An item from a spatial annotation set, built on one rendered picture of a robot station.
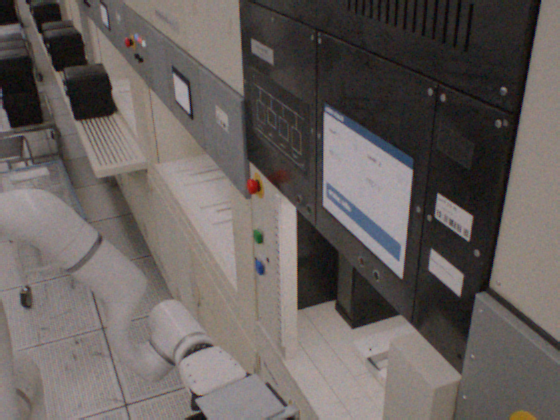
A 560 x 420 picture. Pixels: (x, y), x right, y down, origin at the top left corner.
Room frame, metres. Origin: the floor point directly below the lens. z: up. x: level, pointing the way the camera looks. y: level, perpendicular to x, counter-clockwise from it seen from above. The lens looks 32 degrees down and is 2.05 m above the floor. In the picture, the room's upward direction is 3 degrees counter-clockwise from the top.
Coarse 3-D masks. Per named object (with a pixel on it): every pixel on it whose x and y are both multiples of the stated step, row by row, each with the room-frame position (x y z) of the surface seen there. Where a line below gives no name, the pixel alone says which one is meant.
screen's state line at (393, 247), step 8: (328, 184) 1.06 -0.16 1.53; (328, 192) 1.06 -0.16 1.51; (336, 192) 1.03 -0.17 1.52; (336, 200) 1.03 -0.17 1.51; (344, 200) 1.00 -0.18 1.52; (344, 208) 1.00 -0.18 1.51; (352, 208) 0.97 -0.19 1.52; (352, 216) 0.97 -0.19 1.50; (360, 216) 0.95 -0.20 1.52; (360, 224) 0.94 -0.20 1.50; (368, 224) 0.92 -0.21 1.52; (376, 224) 0.90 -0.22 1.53; (368, 232) 0.92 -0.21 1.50; (376, 232) 0.89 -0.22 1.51; (384, 232) 0.87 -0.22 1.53; (376, 240) 0.89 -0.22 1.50; (384, 240) 0.87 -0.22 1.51; (392, 240) 0.85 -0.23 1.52; (384, 248) 0.87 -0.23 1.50; (392, 248) 0.85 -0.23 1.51; (400, 248) 0.83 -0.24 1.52
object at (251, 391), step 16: (240, 384) 0.79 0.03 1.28; (256, 384) 0.79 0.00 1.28; (208, 400) 0.76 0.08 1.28; (224, 400) 0.76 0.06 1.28; (240, 400) 0.76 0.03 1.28; (256, 400) 0.76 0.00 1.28; (272, 400) 0.75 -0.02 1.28; (192, 416) 0.82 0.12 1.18; (208, 416) 0.72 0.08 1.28; (224, 416) 0.72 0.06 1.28; (240, 416) 0.72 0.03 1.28; (256, 416) 0.72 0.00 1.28; (272, 416) 0.72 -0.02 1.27; (288, 416) 0.79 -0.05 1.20
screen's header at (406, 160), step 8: (328, 112) 1.06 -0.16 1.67; (336, 112) 1.04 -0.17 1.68; (344, 120) 1.01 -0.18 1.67; (352, 120) 0.98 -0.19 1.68; (352, 128) 0.98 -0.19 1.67; (360, 128) 0.96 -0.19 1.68; (368, 136) 0.93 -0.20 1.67; (376, 136) 0.91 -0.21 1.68; (376, 144) 0.91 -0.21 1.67; (384, 144) 0.89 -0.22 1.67; (392, 152) 0.87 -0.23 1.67; (400, 152) 0.85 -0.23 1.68; (400, 160) 0.84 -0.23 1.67; (408, 160) 0.83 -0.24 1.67
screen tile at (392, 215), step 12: (372, 156) 0.92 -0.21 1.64; (372, 168) 0.92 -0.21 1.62; (384, 168) 0.88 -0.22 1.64; (396, 168) 0.85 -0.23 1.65; (384, 180) 0.88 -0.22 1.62; (372, 192) 0.91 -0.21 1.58; (396, 192) 0.85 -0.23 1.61; (372, 204) 0.91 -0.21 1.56; (384, 204) 0.88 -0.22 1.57; (396, 204) 0.85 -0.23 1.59; (384, 216) 0.87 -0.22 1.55; (396, 216) 0.84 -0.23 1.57; (396, 228) 0.84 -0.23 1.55
